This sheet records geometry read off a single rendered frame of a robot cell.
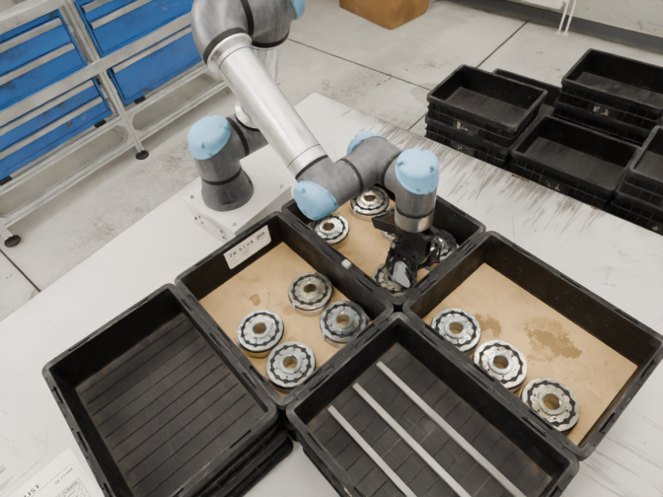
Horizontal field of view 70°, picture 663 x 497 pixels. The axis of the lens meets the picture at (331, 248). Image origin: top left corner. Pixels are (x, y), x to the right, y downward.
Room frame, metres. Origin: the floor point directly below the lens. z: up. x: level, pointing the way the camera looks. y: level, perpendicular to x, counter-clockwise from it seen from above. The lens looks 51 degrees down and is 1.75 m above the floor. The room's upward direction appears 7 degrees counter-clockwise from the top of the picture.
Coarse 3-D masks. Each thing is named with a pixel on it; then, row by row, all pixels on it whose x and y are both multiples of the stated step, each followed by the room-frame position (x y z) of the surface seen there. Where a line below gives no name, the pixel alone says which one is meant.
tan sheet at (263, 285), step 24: (264, 264) 0.72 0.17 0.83; (288, 264) 0.72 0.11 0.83; (240, 288) 0.66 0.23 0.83; (264, 288) 0.65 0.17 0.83; (216, 312) 0.60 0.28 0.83; (240, 312) 0.60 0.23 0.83; (288, 312) 0.58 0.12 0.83; (288, 336) 0.52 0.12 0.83; (312, 336) 0.51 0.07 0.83; (264, 360) 0.47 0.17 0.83
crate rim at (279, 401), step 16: (256, 224) 0.77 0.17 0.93; (288, 224) 0.76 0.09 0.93; (240, 240) 0.73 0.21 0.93; (208, 256) 0.69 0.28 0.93; (192, 272) 0.65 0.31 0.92; (352, 272) 0.59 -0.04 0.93; (368, 288) 0.55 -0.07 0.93; (192, 304) 0.57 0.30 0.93; (384, 304) 0.50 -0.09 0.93; (208, 320) 0.52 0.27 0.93; (224, 336) 0.49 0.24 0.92; (240, 352) 0.44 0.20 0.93; (336, 352) 0.41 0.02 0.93; (256, 368) 0.40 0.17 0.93; (320, 368) 0.39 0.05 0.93; (288, 400) 0.33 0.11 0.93
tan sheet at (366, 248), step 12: (348, 204) 0.89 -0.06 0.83; (348, 216) 0.85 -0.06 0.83; (360, 228) 0.80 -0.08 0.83; (372, 228) 0.80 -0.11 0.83; (348, 240) 0.77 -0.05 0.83; (360, 240) 0.76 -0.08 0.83; (372, 240) 0.76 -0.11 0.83; (384, 240) 0.75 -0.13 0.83; (348, 252) 0.73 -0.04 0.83; (360, 252) 0.72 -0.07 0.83; (372, 252) 0.72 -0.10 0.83; (384, 252) 0.71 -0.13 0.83; (360, 264) 0.69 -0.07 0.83; (372, 264) 0.68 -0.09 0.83; (420, 276) 0.63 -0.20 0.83
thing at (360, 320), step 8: (336, 304) 0.56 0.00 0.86; (344, 304) 0.56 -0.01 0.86; (352, 304) 0.56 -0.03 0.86; (328, 312) 0.55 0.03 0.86; (352, 312) 0.54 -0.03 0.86; (360, 312) 0.54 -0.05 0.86; (320, 320) 0.53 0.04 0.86; (328, 320) 0.52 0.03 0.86; (360, 320) 0.52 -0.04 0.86; (328, 328) 0.51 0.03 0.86; (336, 328) 0.50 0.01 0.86; (352, 328) 0.50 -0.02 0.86; (360, 328) 0.50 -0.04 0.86; (328, 336) 0.49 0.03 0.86; (336, 336) 0.48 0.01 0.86; (344, 336) 0.48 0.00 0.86; (352, 336) 0.48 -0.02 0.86
